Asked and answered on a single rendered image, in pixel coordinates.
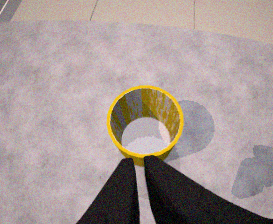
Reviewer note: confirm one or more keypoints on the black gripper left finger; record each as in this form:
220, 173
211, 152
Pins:
118, 200

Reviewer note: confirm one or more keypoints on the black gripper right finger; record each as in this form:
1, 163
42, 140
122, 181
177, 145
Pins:
176, 199

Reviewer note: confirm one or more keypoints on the yellow cup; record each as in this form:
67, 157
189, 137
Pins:
145, 120

